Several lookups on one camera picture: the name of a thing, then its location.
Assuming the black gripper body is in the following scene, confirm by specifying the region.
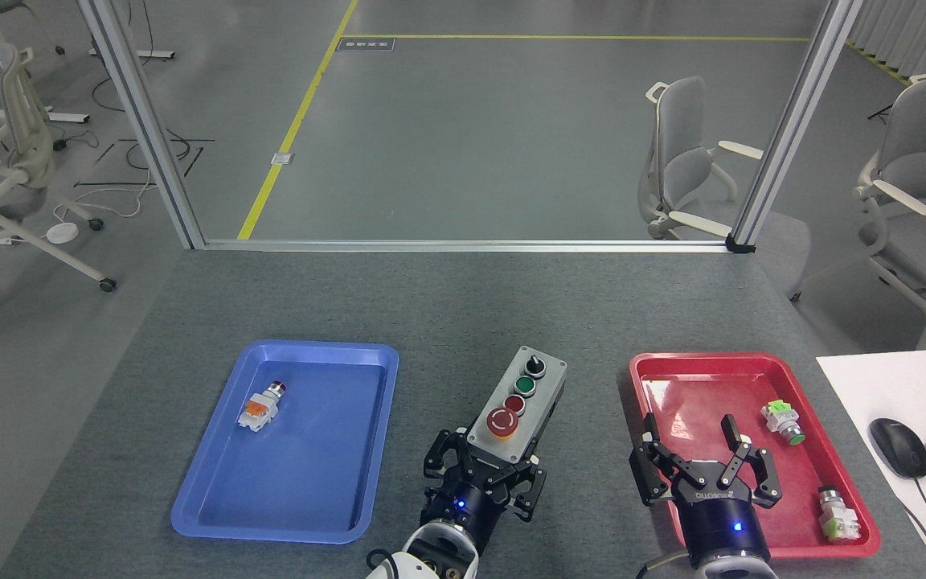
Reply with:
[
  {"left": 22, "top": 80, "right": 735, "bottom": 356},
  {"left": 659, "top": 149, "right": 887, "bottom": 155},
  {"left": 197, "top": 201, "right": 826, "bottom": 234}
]
[
  {"left": 674, "top": 473, "right": 772, "bottom": 569},
  {"left": 421, "top": 473, "right": 506, "bottom": 549}
]

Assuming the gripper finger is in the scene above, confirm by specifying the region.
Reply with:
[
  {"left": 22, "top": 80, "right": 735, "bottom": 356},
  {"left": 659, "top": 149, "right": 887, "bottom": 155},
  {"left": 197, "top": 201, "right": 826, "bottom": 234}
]
[
  {"left": 423, "top": 428, "right": 480, "bottom": 504},
  {"left": 629, "top": 412, "right": 689, "bottom": 507},
  {"left": 495, "top": 457, "right": 549, "bottom": 524},
  {"left": 719, "top": 413, "right": 783, "bottom": 510}
]

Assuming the grey four-button control box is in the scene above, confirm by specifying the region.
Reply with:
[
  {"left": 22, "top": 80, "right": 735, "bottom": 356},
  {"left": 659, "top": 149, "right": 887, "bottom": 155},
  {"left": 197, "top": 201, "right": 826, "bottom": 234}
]
[{"left": 466, "top": 346, "right": 568, "bottom": 469}]

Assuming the silver push button green block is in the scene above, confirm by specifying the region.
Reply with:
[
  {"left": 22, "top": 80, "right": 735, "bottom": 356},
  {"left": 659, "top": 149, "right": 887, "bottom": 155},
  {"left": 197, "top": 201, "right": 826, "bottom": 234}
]
[{"left": 817, "top": 485, "right": 862, "bottom": 542}]

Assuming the red push button orange block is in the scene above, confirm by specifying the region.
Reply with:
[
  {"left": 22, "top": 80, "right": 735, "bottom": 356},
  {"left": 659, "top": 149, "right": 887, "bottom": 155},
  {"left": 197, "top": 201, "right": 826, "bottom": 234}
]
[{"left": 240, "top": 383, "right": 288, "bottom": 433}]

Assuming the red plastic tray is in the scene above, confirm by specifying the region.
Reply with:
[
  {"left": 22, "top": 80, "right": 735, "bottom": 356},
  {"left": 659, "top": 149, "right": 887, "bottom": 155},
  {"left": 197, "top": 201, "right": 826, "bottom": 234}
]
[{"left": 629, "top": 351, "right": 882, "bottom": 561}]

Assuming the blue plastic tray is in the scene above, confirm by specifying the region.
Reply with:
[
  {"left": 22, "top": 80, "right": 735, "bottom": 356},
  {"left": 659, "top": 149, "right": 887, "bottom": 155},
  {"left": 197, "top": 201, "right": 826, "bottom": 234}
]
[{"left": 171, "top": 339, "right": 400, "bottom": 545}]

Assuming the black computer mouse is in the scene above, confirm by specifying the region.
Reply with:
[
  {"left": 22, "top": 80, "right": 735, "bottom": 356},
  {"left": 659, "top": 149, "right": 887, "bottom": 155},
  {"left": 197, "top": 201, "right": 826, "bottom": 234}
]
[{"left": 870, "top": 418, "right": 926, "bottom": 480}]

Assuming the white desk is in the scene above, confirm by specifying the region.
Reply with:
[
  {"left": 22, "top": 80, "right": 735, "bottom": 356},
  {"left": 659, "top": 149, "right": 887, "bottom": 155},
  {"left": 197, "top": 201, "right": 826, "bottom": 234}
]
[{"left": 815, "top": 347, "right": 926, "bottom": 579}]

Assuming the grey office chair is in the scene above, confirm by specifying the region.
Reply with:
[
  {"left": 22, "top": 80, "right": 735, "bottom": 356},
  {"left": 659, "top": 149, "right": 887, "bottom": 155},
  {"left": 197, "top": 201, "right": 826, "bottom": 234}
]
[
  {"left": 637, "top": 76, "right": 811, "bottom": 303},
  {"left": 789, "top": 74, "right": 926, "bottom": 351}
]

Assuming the black tripod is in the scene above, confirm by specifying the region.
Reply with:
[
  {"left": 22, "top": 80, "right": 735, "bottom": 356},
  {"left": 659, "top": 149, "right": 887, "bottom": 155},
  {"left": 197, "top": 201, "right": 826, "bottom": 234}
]
[{"left": 867, "top": 48, "right": 926, "bottom": 123}]

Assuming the white desk foot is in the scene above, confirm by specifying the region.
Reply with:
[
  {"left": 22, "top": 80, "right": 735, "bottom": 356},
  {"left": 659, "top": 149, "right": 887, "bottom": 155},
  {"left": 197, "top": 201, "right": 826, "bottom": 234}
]
[{"left": 0, "top": 109, "right": 91, "bottom": 125}]

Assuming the white mesh office chair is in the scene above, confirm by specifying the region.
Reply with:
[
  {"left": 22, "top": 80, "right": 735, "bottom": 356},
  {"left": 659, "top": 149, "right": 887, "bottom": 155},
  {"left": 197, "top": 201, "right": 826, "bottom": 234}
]
[{"left": 0, "top": 44, "right": 119, "bottom": 335}]

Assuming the green push button switch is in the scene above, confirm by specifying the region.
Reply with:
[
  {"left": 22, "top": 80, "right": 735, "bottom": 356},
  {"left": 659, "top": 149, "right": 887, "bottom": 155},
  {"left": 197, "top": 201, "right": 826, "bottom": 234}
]
[{"left": 760, "top": 399, "right": 807, "bottom": 447}]

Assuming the silver aluminium rail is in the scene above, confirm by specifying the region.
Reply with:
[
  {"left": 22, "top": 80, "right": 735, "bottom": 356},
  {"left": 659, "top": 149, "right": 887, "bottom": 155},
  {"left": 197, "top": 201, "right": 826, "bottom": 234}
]
[{"left": 204, "top": 239, "right": 733, "bottom": 254}]

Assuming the silver aluminium post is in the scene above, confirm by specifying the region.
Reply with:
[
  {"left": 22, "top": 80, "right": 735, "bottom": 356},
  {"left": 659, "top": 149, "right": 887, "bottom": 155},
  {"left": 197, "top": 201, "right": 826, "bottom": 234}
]
[
  {"left": 77, "top": 0, "right": 207, "bottom": 250},
  {"left": 725, "top": 0, "right": 866, "bottom": 255}
]

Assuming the black floor cable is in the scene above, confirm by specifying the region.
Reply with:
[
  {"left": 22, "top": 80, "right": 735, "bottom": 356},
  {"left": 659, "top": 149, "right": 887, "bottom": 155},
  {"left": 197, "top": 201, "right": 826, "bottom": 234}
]
[{"left": 92, "top": 76, "right": 195, "bottom": 172}]

